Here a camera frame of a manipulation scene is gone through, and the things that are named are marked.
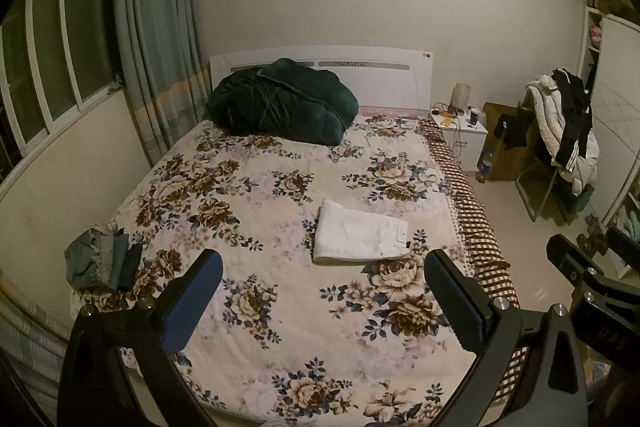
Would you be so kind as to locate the grey-green folded garment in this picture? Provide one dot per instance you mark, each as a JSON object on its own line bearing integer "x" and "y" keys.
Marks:
{"x": 87, "y": 257}

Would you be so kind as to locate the white padded jacket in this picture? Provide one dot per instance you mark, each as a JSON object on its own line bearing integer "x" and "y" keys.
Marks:
{"x": 547, "y": 127}

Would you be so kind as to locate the clear plastic bottle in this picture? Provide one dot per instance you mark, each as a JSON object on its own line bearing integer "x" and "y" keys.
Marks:
{"x": 485, "y": 164}

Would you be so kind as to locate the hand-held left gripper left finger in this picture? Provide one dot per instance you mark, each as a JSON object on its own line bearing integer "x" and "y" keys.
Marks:
{"x": 192, "y": 302}

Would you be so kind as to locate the white nightstand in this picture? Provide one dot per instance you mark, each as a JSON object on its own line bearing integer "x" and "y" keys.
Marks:
{"x": 470, "y": 147}

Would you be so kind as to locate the large brown cardboard box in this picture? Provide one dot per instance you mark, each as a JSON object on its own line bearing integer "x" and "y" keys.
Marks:
{"x": 500, "y": 164}

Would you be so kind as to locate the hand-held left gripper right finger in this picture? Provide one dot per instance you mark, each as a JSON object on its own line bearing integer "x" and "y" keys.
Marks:
{"x": 452, "y": 302}

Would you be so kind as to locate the grey-green striped curtain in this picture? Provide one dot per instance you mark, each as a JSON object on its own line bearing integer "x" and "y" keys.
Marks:
{"x": 150, "y": 32}

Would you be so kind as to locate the dark floor object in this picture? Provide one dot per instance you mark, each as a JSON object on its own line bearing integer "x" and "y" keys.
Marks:
{"x": 594, "y": 237}

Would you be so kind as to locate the brown checkered bedsheet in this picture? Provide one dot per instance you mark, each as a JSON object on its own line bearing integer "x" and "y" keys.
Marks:
{"x": 475, "y": 227}

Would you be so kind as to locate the floral bed with white headboard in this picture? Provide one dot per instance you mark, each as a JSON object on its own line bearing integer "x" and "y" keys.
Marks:
{"x": 300, "y": 177}

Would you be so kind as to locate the white bed headboard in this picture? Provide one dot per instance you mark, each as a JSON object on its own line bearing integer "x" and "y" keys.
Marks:
{"x": 390, "y": 82}

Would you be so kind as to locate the white sliding-door wardrobe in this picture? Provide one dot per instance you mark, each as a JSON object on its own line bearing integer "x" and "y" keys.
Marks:
{"x": 620, "y": 82}

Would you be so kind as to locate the black white-striped clothing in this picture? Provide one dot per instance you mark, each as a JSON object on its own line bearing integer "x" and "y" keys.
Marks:
{"x": 575, "y": 117}

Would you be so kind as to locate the dark green quilt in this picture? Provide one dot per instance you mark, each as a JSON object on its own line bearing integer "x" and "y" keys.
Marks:
{"x": 280, "y": 102}

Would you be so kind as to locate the dark teal folded garment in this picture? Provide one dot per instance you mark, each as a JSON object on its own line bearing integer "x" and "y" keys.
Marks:
{"x": 125, "y": 262}

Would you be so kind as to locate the dark green cloth bundle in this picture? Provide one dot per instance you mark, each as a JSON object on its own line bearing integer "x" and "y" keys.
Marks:
{"x": 582, "y": 201}

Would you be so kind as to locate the pale striped cloth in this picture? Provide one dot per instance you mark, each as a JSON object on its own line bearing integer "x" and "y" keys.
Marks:
{"x": 30, "y": 337}

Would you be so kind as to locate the mint green folded clothes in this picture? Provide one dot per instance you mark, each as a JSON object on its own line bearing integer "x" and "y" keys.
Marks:
{"x": 632, "y": 222}

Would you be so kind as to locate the metal folding chair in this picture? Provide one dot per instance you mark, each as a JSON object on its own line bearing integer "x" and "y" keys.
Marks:
{"x": 530, "y": 187}

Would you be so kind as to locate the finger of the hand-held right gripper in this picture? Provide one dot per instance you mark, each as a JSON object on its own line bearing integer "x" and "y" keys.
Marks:
{"x": 625, "y": 252}
{"x": 567, "y": 257}

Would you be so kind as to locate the black hanging garment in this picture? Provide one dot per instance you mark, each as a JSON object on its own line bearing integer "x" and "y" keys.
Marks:
{"x": 512, "y": 129}

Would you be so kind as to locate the white pants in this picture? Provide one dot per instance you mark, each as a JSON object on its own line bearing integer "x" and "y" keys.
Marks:
{"x": 360, "y": 232}

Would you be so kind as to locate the pink folded cloth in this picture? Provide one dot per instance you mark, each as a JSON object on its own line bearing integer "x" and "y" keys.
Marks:
{"x": 595, "y": 34}

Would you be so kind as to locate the dark mug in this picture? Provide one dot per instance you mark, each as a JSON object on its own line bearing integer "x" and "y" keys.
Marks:
{"x": 474, "y": 117}

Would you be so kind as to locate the white framed window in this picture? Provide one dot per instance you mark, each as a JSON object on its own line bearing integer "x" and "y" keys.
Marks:
{"x": 50, "y": 57}

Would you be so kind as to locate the small yellow item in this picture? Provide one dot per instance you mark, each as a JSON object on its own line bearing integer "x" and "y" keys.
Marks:
{"x": 446, "y": 122}

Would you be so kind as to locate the small beige table lamp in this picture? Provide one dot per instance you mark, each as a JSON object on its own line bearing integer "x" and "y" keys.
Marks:
{"x": 461, "y": 96}

